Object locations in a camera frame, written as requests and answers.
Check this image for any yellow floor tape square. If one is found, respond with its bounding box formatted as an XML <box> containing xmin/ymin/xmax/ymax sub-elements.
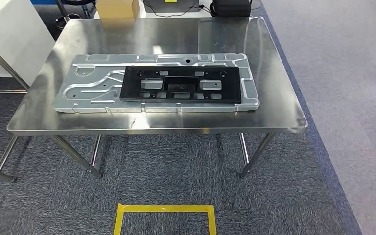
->
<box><xmin>113</xmin><ymin>203</ymin><xmax>217</xmax><ymax>235</ymax></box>

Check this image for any black zip case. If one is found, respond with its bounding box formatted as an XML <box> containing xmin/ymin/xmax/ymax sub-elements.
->
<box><xmin>209</xmin><ymin>0</ymin><xmax>252</xmax><ymax>18</ymax></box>

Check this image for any grey stamped metal panel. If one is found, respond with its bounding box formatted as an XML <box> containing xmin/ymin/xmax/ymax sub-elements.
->
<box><xmin>52</xmin><ymin>52</ymin><xmax>260</xmax><ymax>114</ymax></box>

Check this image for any brown cardboard box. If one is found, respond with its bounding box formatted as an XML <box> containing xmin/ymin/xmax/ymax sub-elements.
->
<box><xmin>95</xmin><ymin>0</ymin><xmax>140</xmax><ymax>19</ymax></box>

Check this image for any grey laptop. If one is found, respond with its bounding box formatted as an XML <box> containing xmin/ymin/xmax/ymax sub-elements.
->
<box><xmin>144</xmin><ymin>0</ymin><xmax>201</xmax><ymax>14</ymax></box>

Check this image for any black stool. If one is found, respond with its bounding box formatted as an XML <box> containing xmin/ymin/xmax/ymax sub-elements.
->
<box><xmin>55</xmin><ymin>0</ymin><xmax>96</xmax><ymax>30</ymax></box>

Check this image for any stainless steel workbench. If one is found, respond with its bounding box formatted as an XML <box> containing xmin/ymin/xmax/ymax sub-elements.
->
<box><xmin>7</xmin><ymin>16</ymin><xmax>308</xmax><ymax>179</ymax></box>

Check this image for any black laptop cable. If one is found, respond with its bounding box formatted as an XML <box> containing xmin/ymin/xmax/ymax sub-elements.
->
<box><xmin>141</xmin><ymin>0</ymin><xmax>213</xmax><ymax>18</ymax></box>

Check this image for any black plastic mounting plate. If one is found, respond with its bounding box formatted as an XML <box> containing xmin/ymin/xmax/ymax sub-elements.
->
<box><xmin>119</xmin><ymin>66</ymin><xmax>242</xmax><ymax>104</ymax></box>

